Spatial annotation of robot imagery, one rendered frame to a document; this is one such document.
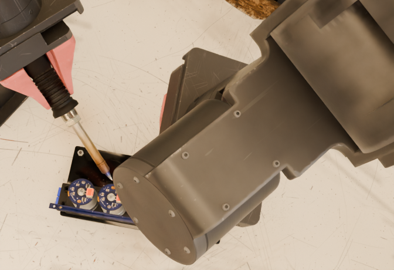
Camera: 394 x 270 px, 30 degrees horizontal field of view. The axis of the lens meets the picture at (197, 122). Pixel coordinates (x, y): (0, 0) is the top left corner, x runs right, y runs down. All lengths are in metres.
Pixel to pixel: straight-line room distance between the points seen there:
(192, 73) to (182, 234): 0.15
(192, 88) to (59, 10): 0.16
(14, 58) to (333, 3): 0.33
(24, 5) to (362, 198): 0.40
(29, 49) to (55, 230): 0.24
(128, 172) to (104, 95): 0.45
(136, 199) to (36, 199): 0.42
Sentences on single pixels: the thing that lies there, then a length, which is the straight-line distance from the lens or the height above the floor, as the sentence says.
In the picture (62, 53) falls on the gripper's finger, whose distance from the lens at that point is 0.59.
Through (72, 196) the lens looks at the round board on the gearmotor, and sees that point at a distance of 0.69.
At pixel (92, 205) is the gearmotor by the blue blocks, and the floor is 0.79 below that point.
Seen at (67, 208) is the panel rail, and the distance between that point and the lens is 0.69.
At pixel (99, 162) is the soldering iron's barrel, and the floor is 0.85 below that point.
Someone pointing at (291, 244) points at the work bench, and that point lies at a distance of 0.75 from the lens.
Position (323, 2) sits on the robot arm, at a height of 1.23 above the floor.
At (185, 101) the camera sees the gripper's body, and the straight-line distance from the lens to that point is 0.45.
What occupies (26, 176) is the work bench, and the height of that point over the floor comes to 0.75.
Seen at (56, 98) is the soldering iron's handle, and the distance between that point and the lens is 0.64.
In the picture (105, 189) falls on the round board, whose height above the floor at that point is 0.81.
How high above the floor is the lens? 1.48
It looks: 73 degrees down
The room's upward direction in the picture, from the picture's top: 7 degrees clockwise
